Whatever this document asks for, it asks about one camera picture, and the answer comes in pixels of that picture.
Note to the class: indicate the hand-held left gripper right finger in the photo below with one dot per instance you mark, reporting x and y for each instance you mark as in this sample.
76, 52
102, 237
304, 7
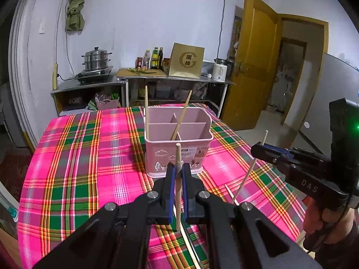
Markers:
185, 190

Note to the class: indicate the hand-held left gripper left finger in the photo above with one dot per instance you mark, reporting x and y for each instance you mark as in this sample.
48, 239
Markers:
171, 190

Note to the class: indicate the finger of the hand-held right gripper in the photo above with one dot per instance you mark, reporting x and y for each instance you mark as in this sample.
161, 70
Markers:
266, 154
283, 150

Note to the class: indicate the wooden chopstick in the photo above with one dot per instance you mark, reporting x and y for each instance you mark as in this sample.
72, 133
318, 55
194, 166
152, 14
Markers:
178, 157
185, 106
231, 194
146, 101
246, 173
190, 249

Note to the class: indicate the pink utensil basket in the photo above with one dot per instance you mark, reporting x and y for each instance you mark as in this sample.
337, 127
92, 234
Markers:
179, 145

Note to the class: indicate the person's right hand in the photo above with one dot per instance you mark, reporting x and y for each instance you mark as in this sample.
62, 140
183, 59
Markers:
333, 227

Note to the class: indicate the grey panel board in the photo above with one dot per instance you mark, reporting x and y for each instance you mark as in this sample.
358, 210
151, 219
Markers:
322, 84

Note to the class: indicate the pink plaid tablecloth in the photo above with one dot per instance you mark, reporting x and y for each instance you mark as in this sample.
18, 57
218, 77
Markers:
98, 159

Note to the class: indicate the yellow wooden door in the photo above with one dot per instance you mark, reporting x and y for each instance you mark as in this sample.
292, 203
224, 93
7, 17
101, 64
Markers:
252, 67

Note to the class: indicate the long metal table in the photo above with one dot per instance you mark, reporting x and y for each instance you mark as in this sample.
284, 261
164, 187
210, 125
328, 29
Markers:
207, 80

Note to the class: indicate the white electric kettle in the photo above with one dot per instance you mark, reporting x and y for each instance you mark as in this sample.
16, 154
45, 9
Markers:
219, 71

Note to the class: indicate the pink shelf basket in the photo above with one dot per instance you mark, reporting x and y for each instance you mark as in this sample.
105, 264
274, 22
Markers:
106, 104

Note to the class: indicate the gold gift box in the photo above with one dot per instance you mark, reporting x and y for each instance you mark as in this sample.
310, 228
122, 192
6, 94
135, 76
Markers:
186, 61

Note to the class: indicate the green onion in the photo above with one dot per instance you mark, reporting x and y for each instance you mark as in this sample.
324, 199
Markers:
140, 71

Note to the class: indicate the orange carrot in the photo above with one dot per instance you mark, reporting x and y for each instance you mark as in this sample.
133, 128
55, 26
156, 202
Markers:
143, 68

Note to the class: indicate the wooden cutting board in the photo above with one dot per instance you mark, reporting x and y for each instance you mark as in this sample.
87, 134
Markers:
126, 73

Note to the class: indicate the brown jar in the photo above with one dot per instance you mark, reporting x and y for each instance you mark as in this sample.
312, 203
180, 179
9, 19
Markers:
166, 65

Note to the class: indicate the red sauce jar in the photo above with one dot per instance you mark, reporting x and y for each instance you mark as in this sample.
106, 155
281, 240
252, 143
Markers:
139, 63

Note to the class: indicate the dark sauce bottle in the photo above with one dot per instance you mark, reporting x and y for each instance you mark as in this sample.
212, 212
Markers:
160, 58

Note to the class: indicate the clear plastic bottle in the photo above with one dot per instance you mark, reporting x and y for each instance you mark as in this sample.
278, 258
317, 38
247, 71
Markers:
146, 60

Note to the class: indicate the black induction cooker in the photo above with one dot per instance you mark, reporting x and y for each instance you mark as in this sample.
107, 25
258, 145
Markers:
94, 75

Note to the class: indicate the low metal table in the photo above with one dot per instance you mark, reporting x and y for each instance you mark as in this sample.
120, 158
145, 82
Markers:
67, 85

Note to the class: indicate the steel steamer pot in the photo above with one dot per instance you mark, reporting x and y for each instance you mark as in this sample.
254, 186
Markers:
96, 58

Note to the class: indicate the clear bottle teal cap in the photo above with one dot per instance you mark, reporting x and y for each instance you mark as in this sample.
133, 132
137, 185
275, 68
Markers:
13, 213

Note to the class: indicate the yellow power strip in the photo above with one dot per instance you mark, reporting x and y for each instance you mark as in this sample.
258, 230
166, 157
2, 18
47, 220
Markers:
55, 75

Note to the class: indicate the yellow door frame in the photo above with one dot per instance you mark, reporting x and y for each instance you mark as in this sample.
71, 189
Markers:
324, 61

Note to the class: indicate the wall poster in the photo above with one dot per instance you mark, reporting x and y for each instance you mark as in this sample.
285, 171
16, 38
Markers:
237, 30

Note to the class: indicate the white sliding door frame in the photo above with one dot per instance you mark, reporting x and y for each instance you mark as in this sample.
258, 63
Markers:
19, 89

